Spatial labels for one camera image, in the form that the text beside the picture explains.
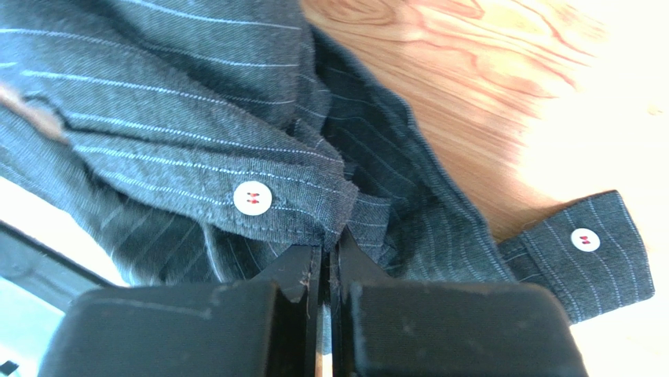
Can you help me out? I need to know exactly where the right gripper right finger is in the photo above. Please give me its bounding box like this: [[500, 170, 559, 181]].
[[329, 230, 587, 376]]

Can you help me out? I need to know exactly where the dark pinstriped long sleeve shirt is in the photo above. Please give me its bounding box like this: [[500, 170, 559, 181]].
[[1, 1, 655, 323]]

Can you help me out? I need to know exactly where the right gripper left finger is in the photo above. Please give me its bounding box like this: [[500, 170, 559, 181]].
[[38, 246, 321, 376]]

